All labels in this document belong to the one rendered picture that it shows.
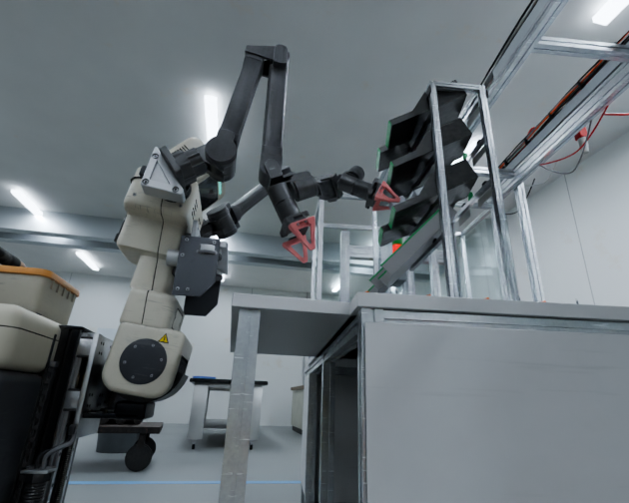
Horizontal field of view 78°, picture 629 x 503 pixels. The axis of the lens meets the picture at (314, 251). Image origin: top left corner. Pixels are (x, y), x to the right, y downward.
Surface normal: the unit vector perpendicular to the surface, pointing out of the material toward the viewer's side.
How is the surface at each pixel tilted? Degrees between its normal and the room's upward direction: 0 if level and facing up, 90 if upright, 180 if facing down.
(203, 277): 90
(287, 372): 90
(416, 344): 90
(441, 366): 90
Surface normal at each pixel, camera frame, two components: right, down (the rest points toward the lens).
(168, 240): 0.20, -0.35
